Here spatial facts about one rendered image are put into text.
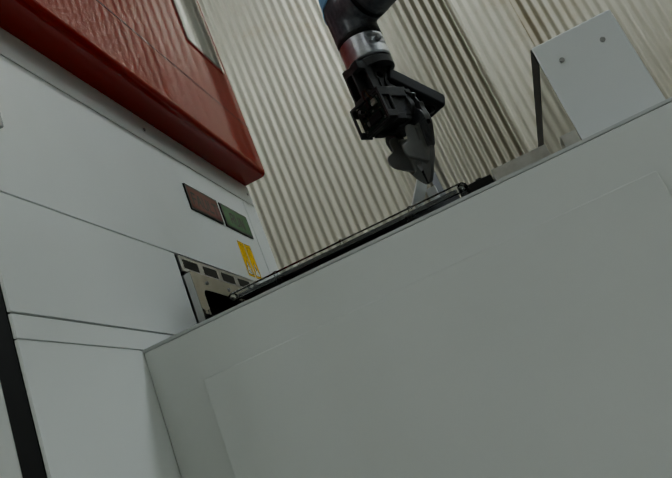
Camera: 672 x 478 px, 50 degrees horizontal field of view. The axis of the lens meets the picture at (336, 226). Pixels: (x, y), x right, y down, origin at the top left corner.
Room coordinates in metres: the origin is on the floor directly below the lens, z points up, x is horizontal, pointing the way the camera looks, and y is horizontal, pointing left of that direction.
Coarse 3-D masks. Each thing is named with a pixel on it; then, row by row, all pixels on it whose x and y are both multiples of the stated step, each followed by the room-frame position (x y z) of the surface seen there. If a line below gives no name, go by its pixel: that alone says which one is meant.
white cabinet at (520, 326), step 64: (640, 128) 0.67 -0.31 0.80; (512, 192) 0.70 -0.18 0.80; (576, 192) 0.69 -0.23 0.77; (640, 192) 0.67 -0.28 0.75; (384, 256) 0.72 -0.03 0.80; (448, 256) 0.71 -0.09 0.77; (512, 256) 0.70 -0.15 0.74; (576, 256) 0.69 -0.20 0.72; (640, 256) 0.68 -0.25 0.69; (256, 320) 0.75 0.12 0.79; (320, 320) 0.74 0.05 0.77; (384, 320) 0.72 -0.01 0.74; (448, 320) 0.71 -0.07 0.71; (512, 320) 0.70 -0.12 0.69; (576, 320) 0.69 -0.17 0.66; (640, 320) 0.68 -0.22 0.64; (192, 384) 0.77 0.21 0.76; (256, 384) 0.75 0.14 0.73; (320, 384) 0.74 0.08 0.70; (384, 384) 0.73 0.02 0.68; (448, 384) 0.72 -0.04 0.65; (512, 384) 0.71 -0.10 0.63; (576, 384) 0.70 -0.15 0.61; (640, 384) 0.69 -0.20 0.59; (192, 448) 0.77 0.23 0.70; (256, 448) 0.76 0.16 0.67; (320, 448) 0.74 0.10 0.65; (384, 448) 0.73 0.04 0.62; (448, 448) 0.72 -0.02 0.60; (512, 448) 0.71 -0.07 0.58; (576, 448) 0.70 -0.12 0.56; (640, 448) 0.69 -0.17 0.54
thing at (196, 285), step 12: (192, 276) 0.94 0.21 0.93; (204, 276) 0.98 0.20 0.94; (192, 288) 0.94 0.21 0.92; (204, 288) 0.97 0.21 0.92; (216, 288) 1.01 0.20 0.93; (228, 288) 1.05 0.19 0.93; (192, 300) 0.94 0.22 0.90; (204, 300) 0.95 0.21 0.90; (228, 300) 1.06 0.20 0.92; (204, 312) 0.94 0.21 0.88
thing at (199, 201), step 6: (186, 186) 1.05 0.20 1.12; (192, 192) 1.07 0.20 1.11; (198, 192) 1.09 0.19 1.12; (192, 198) 1.06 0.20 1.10; (198, 198) 1.09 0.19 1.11; (204, 198) 1.11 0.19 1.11; (192, 204) 1.05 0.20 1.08; (198, 204) 1.08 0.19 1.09; (204, 204) 1.10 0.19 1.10; (210, 204) 1.13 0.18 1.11; (216, 204) 1.16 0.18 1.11; (204, 210) 1.09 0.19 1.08; (210, 210) 1.12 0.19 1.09; (216, 210) 1.15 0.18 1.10; (216, 216) 1.14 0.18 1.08
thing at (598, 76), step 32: (576, 32) 0.73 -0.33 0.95; (608, 32) 0.72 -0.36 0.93; (544, 64) 0.74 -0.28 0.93; (576, 64) 0.73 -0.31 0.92; (608, 64) 0.73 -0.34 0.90; (640, 64) 0.72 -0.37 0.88; (576, 96) 0.73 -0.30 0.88; (608, 96) 0.73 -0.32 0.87; (640, 96) 0.72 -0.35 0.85; (576, 128) 0.74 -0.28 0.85
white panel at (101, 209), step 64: (0, 64) 0.66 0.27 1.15; (0, 128) 0.63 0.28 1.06; (64, 128) 0.75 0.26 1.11; (128, 128) 0.92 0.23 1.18; (0, 192) 0.61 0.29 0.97; (64, 192) 0.71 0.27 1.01; (128, 192) 0.86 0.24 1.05; (0, 256) 0.58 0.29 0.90; (64, 256) 0.68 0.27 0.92; (128, 256) 0.81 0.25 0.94; (192, 256) 0.99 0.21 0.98; (256, 256) 1.28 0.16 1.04; (0, 320) 0.58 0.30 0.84; (64, 320) 0.66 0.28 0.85; (128, 320) 0.77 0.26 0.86; (192, 320) 0.92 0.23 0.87
